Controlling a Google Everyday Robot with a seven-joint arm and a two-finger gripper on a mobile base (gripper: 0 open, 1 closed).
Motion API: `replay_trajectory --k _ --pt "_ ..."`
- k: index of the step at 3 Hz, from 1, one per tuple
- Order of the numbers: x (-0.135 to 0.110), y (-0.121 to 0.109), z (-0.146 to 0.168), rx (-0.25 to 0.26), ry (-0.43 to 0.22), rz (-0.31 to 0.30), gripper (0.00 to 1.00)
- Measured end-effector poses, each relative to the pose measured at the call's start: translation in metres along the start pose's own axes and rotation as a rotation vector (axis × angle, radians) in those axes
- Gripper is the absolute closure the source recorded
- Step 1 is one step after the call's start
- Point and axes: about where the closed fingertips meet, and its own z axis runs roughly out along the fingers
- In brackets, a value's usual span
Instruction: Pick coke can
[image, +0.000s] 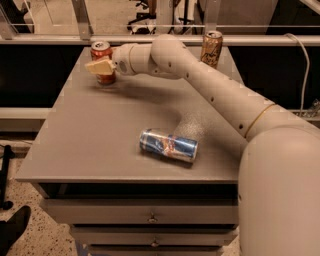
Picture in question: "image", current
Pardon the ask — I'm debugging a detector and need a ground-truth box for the black stand leg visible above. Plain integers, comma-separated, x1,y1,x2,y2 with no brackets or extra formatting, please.
0,145,15,210

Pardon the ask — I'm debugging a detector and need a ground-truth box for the red coke can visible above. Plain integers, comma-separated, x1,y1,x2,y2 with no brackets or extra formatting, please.
90,41,116,85

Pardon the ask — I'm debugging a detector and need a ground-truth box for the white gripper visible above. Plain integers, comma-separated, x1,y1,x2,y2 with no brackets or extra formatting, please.
85,43,137,76

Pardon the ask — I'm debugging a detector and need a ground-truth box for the metal window rail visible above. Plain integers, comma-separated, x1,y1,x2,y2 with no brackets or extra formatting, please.
0,34,320,47

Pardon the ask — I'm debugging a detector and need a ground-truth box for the gold brown soda can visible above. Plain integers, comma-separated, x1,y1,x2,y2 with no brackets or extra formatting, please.
200,30,223,68

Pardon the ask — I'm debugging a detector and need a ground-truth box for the grey drawer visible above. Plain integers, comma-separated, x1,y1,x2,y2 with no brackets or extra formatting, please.
40,199,238,225
71,226,238,246

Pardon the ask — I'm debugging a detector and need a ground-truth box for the top grey drawer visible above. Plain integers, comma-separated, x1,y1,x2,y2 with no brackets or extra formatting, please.
40,199,238,225

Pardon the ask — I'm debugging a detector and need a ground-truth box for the grey drawer cabinet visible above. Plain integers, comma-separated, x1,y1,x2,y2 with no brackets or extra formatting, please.
17,52,245,256

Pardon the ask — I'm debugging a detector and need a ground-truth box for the middle grey drawer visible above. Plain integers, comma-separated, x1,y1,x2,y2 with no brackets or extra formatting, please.
71,226,238,246

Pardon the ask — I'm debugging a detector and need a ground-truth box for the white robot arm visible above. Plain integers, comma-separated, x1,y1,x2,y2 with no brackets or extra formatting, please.
86,34,320,256

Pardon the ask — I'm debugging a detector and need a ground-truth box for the blue red bull can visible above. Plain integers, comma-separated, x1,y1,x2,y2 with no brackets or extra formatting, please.
139,129,198,163

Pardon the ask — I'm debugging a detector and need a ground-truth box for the white cable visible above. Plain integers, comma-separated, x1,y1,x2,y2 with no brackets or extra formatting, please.
283,32,311,118

